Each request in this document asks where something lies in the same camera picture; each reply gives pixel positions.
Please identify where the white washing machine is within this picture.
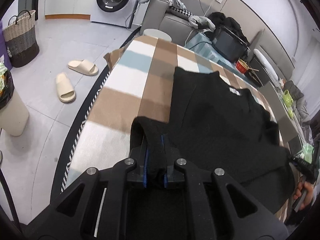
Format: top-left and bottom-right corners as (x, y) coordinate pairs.
(90, 0), (138, 29)

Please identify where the beige trash bin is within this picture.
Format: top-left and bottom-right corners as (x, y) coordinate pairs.
(1, 62), (29, 137)

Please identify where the cream slipper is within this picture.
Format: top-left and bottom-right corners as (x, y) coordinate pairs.
(55, 72), (76, 103)
(68, 60), (99, 76)

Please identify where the grey sofa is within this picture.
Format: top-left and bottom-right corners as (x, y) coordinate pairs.
(140, 0), (215, 46)

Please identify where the purple bag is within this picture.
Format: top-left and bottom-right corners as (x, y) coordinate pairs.
(0, 22), (12, 70)

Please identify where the plaid table cloth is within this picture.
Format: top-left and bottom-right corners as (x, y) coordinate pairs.
(61, 35), (301, 223)

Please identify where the black knit sweater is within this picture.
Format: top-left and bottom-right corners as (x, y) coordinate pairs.
(123, 66), (296, 240)

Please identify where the red instant noodle cup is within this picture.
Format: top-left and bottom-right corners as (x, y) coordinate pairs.
(235, 59), (249, 74)

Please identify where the woven laundry basket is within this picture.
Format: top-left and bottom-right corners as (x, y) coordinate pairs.
(3, 10), (40, 68)

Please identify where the cream slipper near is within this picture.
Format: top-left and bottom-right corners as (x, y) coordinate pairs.
(55, 72), (76, 103)

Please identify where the black rice cooker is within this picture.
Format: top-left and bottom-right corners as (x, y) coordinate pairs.
(212, 26), (248, 63)

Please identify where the pile of black clothes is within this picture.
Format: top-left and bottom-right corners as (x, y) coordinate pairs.
(208, 12), (250, 46)

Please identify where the person's right hand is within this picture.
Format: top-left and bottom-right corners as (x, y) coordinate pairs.
(293, 181), (313, 211)

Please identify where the white round stool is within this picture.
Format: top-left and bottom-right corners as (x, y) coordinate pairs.
(143, 29), (172, 42)

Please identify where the green plastic bag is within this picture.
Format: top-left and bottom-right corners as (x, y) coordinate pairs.
(297, 143), (313, 163)

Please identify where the green toy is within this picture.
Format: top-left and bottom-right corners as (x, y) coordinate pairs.
(283, 89), (293, 119)

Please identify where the cream slipper far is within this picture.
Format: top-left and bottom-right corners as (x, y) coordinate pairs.
(68, 60), (99, 76)

